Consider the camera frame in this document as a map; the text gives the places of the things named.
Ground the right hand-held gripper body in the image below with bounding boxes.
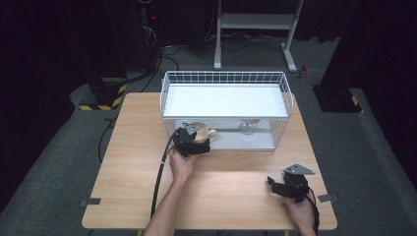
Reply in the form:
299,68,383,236
276,163,317,204

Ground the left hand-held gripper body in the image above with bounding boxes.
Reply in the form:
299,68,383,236
172,121,211,157

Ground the beige ceramic mug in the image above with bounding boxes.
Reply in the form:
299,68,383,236
190,122,218,144

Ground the clear glass cup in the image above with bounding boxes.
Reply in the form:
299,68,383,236
238,118,263,137

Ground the white wire storage rack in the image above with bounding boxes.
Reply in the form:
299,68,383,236
159,70,295,152

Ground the person's left hand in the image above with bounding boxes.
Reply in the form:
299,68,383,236
168,148,201,187

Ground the person's right hand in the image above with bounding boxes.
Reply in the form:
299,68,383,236
283,191,318,231

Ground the grey tape strip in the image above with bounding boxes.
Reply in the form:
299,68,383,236
80,198,102,207
318,193,338,204

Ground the black yellow striped stand base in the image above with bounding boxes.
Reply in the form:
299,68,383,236
78,83,128,111
313,85,364,114

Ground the black equipment tower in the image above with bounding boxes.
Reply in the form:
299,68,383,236
104,0,163,75

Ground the white metal stand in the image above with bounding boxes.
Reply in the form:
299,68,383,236
213,0,304,73

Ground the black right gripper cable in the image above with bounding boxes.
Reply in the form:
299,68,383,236
306,186,322,236

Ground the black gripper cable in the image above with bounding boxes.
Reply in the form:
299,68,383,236
149,132,176,220
306,186,322,236

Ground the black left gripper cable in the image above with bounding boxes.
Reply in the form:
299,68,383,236
149,132,176,220

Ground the black floor cable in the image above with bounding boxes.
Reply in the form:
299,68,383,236
205,30,284,53
97,114,120,163
141,43,181,92

